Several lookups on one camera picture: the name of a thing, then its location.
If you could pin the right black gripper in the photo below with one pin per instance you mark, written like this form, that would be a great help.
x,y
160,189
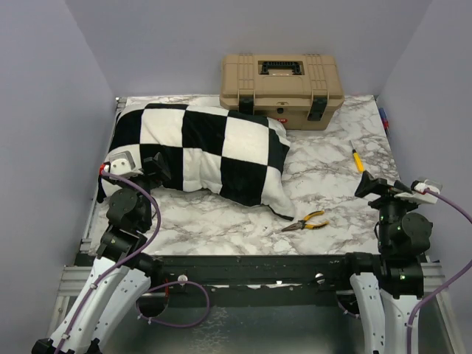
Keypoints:
x,y
369,184

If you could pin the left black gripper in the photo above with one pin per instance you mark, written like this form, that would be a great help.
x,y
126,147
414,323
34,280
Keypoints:
x,y
155,178

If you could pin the black white checkered pillowcase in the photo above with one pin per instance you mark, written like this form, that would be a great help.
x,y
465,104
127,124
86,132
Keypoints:
x,y
237,156

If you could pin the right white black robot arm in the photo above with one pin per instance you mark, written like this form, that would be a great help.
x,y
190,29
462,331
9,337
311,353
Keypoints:
x,y
389,285

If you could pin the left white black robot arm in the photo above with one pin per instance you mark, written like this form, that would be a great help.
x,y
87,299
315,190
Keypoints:
x,y
121,271

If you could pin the blue red object at edge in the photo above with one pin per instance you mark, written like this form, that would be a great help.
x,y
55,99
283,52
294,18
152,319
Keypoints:
x,y
384,120

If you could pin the yellow black pliers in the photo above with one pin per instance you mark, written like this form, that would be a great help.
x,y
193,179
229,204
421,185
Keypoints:
x,y
304,223

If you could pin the tan plastic toolbox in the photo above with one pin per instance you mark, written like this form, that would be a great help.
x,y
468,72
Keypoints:
x,y
303,92

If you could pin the yellow handled screwdriver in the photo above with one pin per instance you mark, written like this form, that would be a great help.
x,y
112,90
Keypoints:
x,y
357,159

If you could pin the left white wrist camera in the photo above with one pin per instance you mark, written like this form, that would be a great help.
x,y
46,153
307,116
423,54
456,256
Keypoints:
x,y
122,164

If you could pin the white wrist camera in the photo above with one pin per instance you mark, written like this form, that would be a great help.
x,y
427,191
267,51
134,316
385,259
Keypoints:
x,y
122,164
426,190

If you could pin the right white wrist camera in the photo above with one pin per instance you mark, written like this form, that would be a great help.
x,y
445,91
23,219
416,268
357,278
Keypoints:
x,y
426,190

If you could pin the black metal base rail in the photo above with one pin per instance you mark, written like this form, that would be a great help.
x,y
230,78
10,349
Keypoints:
x,y
249,281

